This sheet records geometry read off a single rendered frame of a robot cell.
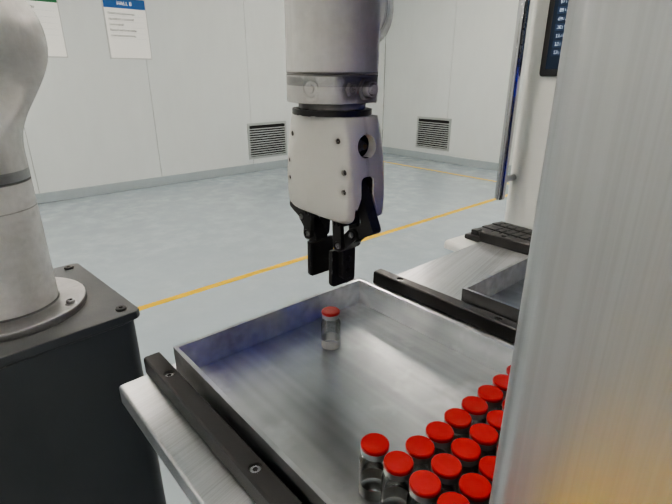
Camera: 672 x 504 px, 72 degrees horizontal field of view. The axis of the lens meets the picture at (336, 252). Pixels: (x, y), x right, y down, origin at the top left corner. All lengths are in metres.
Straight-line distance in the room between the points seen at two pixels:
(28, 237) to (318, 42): 0.47
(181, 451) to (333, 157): 0.28
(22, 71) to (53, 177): 4.68
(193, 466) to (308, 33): 0.36
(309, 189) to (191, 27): 5.42
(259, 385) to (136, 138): 5.16
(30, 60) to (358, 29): 0.46
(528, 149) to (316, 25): 0.90
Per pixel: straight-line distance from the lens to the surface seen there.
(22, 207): 0.72
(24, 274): 0.73
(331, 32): 0.41
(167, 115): 5.67
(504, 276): 0.70
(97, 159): 5.47
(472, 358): 0.54
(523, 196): 1.27
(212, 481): 0.41
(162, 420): 0.47
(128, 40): 5.55
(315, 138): 0.44
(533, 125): 1.24
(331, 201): 0.44
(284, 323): 0.56
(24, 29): 0.74
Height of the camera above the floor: 1.17
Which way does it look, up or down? 21 degrees down
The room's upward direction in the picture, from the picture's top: straight up
